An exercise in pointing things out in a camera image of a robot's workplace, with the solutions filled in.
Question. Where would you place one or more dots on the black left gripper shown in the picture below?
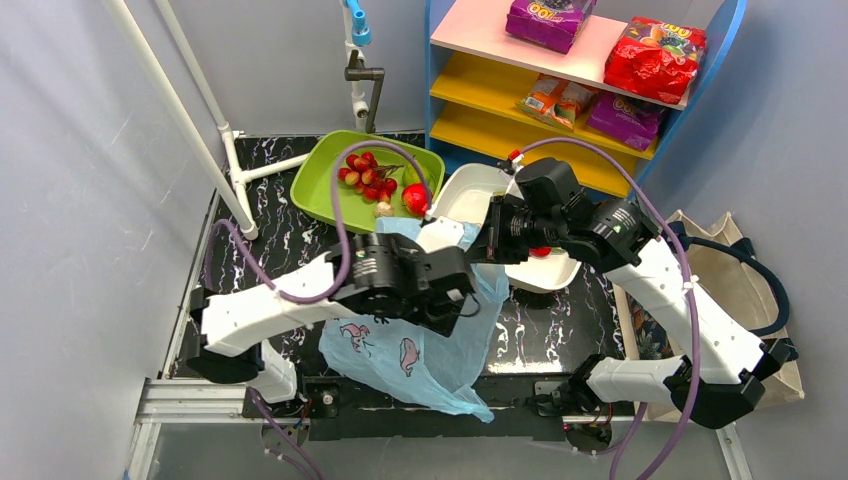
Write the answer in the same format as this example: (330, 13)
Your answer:
(457, 291)

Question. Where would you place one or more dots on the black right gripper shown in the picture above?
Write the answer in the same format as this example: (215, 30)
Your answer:
(497, 229)

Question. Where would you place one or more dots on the red chili pepper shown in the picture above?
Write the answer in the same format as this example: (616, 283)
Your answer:
(540, 252)

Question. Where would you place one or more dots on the red apple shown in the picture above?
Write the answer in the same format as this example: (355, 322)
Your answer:
(416, 199)

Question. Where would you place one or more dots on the light blue printed plastic bag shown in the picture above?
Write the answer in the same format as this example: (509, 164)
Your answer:
(416, 365)

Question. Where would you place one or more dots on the red strawberry bunch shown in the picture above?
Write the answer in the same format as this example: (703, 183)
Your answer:
(373, 180)

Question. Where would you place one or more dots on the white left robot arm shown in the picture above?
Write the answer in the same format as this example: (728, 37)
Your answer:
(235, 329)

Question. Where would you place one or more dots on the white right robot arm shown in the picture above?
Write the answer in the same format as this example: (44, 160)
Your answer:
(633, 255)

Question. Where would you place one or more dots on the orange snack bag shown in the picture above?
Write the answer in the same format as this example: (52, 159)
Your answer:
(557, 102)

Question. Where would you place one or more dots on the purple snack bag lower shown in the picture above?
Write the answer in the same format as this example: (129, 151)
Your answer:
(635, 123)

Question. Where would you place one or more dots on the purple snack bag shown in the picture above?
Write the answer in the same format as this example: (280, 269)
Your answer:
(552, 24)
(635, 123)

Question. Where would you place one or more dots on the cream canvas tote bag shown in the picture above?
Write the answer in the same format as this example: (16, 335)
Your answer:
(748, 361)

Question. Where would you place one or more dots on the red snack bag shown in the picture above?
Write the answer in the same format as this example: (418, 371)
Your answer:
(655, 60)

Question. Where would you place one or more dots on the purple snack bag top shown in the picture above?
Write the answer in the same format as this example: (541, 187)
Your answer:
(552, 24)

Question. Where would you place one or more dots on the garlic bulb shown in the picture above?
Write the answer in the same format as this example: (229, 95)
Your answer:
(384, 209)

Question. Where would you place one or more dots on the white rectangular tray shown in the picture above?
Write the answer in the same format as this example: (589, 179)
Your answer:
(464, 197)

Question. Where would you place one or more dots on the green pear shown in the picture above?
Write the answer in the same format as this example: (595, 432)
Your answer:
(410, 175)

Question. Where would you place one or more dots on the green rectangular tray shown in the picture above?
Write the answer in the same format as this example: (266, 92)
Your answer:
(311, 189)

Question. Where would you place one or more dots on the blue shelf with coloured boards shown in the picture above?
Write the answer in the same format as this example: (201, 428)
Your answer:
(526, 79)

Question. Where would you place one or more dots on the grey faucet on pipe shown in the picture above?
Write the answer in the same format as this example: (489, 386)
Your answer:
(366, 82)

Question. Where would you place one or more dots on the white pipe frame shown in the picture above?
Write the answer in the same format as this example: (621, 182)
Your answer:
(165, 54)

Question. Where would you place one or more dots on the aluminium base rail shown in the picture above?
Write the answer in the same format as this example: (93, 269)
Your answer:
(192, 429)

